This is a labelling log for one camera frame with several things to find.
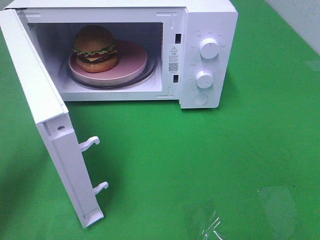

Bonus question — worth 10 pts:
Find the pink plate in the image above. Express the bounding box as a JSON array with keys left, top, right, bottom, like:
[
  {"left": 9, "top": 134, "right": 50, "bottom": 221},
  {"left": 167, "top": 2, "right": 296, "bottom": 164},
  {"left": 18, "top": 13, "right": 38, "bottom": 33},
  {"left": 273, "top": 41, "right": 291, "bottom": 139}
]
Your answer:
[{"left": 69, "top": 40, "right": 149, "bottom": 77}]

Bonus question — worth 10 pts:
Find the burger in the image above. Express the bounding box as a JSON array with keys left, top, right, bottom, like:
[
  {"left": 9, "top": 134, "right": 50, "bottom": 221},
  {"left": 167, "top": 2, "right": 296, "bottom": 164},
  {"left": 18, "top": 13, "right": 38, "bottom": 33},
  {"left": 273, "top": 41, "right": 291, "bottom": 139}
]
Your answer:
[{"left": 72, "top": 25, "right": 118, "bottom": 73}]

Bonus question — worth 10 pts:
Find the white microwave door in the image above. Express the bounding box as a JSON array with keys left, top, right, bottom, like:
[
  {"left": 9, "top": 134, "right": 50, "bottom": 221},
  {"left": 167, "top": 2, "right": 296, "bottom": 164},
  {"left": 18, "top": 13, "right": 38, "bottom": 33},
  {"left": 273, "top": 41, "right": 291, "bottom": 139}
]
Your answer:
[{"left": 0, "top": 9, "right": 109, "bottom": 228}]

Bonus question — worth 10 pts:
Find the white round door button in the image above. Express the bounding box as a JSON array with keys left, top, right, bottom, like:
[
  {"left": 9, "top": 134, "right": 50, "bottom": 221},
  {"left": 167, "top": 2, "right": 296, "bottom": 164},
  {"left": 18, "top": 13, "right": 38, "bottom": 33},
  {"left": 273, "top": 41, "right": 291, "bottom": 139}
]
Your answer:
[{"left": 193, "top": 93, "right": 208, "bottom": 106}]

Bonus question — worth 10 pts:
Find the glass microwave turntable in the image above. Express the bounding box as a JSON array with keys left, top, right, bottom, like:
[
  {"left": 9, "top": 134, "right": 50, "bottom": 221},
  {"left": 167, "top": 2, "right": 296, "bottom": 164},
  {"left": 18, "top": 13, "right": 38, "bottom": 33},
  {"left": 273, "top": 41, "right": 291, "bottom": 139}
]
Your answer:
[{"left": 67, "top": 58, "right": 157, "bottom": 90}]

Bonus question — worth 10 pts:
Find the white lower microwave knob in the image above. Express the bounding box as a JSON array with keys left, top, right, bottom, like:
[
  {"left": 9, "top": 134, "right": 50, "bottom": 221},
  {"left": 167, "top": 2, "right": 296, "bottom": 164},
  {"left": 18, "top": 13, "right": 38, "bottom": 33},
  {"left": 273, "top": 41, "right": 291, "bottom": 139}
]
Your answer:
[{"left": 195, "top": 70, "right": 214, "bottom": 89}]

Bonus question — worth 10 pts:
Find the white microwave knob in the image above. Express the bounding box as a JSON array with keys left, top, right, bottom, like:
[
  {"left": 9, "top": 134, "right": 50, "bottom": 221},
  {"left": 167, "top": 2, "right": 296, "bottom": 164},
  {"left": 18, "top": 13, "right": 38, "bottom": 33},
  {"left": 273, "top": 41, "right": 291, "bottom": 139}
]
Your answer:
[
  {"left": 199, "top": 37, "right": 220, "bottom": 60},
  {"left": 195, "top": 70, "right": 214, "bottom": 89}
]

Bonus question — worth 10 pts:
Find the white microwave oven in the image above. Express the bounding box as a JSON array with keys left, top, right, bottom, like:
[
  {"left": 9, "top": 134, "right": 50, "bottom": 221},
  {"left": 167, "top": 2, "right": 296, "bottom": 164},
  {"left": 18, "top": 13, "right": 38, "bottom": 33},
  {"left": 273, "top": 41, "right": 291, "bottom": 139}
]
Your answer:
[{"left": 0, "top": 0, "right": 238, "bottom": 111}]

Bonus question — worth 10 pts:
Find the white upper microwave knob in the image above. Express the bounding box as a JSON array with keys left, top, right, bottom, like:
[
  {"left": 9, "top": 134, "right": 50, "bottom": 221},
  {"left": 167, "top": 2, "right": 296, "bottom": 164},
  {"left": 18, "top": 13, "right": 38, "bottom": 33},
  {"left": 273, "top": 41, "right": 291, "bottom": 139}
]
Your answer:
[{"left": 199, "top": 37, "right": 220, "bottom": 60}]

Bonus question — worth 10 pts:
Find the green table mat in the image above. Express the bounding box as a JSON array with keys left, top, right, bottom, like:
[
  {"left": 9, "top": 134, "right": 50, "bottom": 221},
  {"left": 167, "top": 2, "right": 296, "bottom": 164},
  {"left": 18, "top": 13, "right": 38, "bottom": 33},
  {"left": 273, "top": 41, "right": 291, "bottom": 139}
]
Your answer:
[{"left": 0, "top": 0, "right": 320, "bottom": 240}]

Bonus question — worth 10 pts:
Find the white partition panel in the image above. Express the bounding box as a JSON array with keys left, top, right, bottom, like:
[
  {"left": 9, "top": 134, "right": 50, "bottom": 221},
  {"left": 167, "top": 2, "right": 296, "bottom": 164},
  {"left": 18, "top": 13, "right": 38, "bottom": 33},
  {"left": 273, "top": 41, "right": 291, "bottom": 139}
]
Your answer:
[{"left": 267, "top": 0, "right": 320, "bottom": 53}]

